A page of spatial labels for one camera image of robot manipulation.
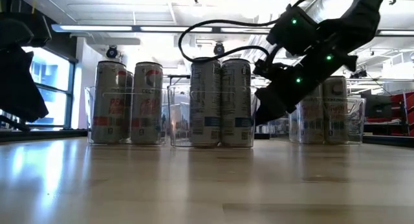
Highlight red storage shelving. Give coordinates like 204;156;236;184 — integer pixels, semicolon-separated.
386;91;414;137

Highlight small black ceiling spotlights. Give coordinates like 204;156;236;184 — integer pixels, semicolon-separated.
349;68;369;80

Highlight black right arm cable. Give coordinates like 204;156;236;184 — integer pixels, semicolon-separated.
177;0;337;68

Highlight dark framed window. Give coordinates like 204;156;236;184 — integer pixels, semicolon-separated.
21;45;78;130

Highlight black monitor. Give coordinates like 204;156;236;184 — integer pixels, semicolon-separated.
364;93;393;120

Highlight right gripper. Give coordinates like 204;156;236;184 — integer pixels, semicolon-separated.
253;45;358;126

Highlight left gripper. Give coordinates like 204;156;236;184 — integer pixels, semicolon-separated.
0;12;53;123

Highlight black round ceiling fixture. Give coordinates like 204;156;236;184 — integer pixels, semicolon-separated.
105;45;118;60

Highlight silver ventilation duct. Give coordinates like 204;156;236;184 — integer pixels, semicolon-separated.
300;0;353;24

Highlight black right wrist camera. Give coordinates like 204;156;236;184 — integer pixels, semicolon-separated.
266;4;320;56

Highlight clear plastic bin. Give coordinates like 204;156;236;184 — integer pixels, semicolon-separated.
167;84;258;149
84;85;169;146
289;96;367;145

